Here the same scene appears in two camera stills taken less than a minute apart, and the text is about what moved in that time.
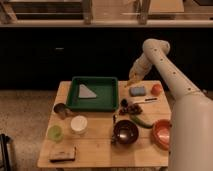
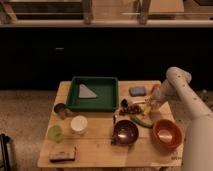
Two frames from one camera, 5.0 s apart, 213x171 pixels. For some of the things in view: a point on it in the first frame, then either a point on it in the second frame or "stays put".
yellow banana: [134, 81] -> [148, 107]
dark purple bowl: [125, 132] stays put
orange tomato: [156, 89] stays put
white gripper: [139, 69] -> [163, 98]
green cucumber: [136, 119] stays put
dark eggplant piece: [124, 103] stays put
